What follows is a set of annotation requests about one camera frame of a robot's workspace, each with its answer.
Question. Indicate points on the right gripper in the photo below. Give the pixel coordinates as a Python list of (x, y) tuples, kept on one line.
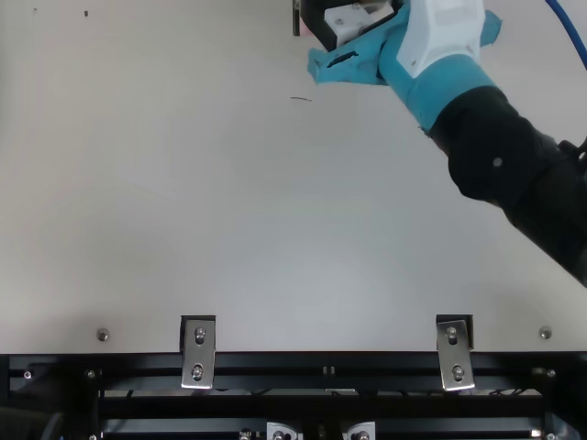
[(440, 87)]

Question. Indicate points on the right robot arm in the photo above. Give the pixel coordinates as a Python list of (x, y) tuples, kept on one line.
[(504, 160)]

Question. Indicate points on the small square scanner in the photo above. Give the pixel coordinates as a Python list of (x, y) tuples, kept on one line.
[(302, 28)]

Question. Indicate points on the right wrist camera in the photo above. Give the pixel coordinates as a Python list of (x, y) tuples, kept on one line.
[(440, 32)]

